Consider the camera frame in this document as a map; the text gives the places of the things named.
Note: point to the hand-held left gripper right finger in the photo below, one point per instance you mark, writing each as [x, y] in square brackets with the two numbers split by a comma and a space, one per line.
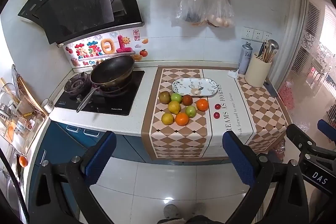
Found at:
[239, 161]

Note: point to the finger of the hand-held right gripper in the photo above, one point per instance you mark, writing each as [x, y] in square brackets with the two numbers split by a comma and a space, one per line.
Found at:
[298, 134]
[326, 129]

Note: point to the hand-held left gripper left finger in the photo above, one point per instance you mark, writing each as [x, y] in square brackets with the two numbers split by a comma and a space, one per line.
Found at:
[101, 158]

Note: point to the green apple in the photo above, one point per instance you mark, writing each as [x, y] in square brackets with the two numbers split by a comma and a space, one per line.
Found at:
[176, 97]
[190, 111]

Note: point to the yellow lemon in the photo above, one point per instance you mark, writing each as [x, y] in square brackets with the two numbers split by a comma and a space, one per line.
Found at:
[167, 118]
[174, 107]

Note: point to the reddish brown fruit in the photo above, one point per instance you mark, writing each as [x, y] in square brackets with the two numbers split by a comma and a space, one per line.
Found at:
[187, 100]

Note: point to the greenish brown fruit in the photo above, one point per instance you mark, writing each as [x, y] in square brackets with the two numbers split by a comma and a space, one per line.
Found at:
[164, 97]

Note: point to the leaf patterned oval plate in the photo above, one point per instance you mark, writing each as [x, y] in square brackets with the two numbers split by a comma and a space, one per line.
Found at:
[189, 83]

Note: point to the blue kitchen cabinet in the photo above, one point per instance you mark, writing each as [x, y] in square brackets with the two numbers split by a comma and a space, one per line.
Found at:
[65, 140]

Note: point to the red plastic bag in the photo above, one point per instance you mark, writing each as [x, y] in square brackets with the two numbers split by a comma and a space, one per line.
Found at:
[286, 95]

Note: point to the red cherry tomato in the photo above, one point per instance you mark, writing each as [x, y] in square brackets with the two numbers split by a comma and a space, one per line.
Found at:
[216, 115]
[217, 106]

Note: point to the dark blue knife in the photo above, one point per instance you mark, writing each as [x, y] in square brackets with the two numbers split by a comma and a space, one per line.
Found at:
[270, 88]

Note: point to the black glass gas stove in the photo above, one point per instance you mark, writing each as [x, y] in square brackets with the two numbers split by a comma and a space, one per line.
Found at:
[115, 104]

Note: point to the glass sliding door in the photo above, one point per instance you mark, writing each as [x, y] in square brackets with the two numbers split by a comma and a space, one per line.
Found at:
[315, 69]

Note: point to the person's grey slipper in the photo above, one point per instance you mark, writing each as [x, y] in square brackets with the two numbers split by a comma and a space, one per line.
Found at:
[199, 209]
[172, 211]

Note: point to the brown checkered table cloth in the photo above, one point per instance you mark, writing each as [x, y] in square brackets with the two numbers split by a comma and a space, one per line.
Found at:
[178, 142]

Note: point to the small white cup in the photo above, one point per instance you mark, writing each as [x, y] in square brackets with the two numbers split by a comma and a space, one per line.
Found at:
[47, 106]

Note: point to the cream utensil holder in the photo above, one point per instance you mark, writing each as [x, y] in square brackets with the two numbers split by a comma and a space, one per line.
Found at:
[257, 71]

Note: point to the person's dark trousers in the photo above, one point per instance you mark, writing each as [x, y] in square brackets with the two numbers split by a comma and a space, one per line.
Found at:
[189, 220]

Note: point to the small orange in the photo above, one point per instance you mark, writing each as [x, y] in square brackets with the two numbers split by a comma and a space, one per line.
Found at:
[23, 161]

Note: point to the wooden chopsticks bundle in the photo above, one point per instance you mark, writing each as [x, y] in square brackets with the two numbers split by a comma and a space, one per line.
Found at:
[267, 53]

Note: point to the small white plastic object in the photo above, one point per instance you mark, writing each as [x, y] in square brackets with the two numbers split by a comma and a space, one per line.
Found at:
[233, 74]

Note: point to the black wok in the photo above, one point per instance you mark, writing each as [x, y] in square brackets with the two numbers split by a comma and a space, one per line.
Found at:
[113, 69]

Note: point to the metal dish rack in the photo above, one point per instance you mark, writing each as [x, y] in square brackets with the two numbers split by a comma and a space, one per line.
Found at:
[15, 124]

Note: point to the wooden cutting board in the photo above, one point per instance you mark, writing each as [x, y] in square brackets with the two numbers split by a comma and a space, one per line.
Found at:
[31, 98]

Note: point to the grey spray can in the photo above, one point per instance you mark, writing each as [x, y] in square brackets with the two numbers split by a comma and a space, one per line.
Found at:
[245, 58]

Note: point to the metal ladle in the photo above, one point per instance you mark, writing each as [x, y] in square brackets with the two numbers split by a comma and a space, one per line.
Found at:
[273, 45]

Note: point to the clear bag with eggs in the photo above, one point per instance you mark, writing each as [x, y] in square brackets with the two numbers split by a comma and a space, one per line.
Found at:
[220, 16]

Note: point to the clear bag with dark contents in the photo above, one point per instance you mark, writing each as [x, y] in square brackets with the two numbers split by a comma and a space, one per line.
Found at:
[190, 11]

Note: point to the white wall outlet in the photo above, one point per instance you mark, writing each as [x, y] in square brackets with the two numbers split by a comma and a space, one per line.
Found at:
[247, 33]
[258, 35]
[267, 36]

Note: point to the colourful wall sticker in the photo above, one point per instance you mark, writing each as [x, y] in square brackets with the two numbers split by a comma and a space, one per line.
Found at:
[105, 48]

